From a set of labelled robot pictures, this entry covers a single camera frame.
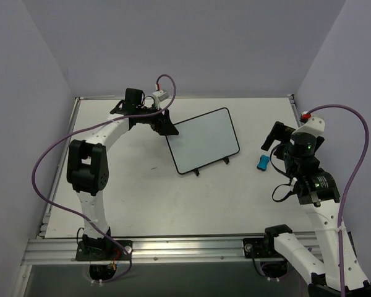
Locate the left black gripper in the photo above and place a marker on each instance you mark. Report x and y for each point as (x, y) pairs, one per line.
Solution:
(160, 119)

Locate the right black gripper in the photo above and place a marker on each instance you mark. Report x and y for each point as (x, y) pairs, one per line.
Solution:
(280, 136)

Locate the blue bone-shaped eraser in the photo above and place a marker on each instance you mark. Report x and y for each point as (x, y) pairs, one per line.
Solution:
(263, 163)

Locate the small black-framed whiteboard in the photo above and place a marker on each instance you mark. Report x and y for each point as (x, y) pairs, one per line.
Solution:
(203, 140)

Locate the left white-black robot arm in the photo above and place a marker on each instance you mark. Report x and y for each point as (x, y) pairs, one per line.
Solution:
(87, 163)

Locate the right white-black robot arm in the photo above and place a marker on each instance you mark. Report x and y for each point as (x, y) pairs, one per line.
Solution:
(338, 272)

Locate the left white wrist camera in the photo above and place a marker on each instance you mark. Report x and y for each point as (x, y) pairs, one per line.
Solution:
(160, 96)

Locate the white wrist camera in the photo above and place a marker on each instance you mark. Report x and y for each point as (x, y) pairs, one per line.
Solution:
(312, 123)
(160, 96)

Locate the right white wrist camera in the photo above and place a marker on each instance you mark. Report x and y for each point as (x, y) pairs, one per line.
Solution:
(312, 123)

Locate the wire whiteboard stand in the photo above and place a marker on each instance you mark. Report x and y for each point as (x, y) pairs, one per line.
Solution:
(211, 165)

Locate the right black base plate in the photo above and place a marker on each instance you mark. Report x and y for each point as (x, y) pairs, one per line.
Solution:
(256, 248)

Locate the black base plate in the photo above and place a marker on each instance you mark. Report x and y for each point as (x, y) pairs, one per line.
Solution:
(256, 248)
(90, 250)

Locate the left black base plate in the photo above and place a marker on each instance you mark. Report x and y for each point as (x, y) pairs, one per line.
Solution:
(90, 250)

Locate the left aluminium table rail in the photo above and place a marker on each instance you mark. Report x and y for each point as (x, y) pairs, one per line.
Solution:
(45, 220)

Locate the front aluminium rail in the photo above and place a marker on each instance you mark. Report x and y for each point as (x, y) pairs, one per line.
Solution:
(144, 250)

